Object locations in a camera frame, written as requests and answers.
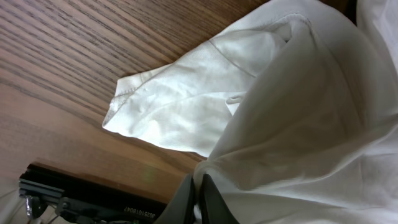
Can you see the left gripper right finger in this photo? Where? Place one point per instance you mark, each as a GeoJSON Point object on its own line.
{"type": "Point", "coordinates": [213, 208]}

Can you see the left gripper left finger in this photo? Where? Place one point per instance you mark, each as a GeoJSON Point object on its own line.
{"type": "Point", "coordinates": [180, 209]}

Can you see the white t-shirt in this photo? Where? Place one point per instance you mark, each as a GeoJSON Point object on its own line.
{"type": "Point", "coordinates": [293, 107]}

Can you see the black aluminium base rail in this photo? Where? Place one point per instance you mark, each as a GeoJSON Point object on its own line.
{"type": "Point", "coordinates": [81, 201]}

